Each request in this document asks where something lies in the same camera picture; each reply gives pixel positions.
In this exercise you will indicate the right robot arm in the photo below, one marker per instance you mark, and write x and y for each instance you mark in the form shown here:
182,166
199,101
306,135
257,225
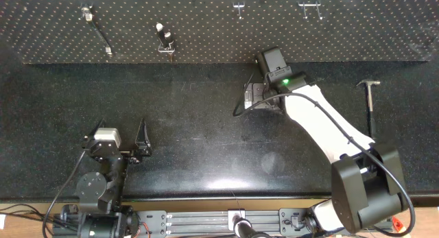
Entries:
322,125

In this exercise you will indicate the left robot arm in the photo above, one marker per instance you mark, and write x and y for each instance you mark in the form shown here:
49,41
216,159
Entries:
99,190

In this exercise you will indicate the mounting rail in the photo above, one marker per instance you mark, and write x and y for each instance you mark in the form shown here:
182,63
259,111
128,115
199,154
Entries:
205,221

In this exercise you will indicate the double metal hook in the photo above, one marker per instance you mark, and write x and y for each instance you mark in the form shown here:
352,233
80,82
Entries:
310,5

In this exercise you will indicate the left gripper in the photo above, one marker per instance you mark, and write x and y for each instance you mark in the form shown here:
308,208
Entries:
135,155

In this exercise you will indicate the black pegboard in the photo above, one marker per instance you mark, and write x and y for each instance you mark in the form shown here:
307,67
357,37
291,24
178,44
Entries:
205,25

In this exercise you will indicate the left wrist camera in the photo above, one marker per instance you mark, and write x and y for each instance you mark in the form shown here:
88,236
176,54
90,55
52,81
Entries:
107,136

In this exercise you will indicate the wrench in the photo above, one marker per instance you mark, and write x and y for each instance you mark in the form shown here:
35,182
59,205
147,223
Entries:
99,34

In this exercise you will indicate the hammer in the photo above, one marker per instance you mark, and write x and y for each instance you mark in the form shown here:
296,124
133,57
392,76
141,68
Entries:
369,101

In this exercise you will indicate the pliers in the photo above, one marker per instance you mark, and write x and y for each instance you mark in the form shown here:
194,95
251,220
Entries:
162,35

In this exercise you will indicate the red and yellow object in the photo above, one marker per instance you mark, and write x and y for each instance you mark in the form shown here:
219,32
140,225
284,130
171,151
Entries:
397,224

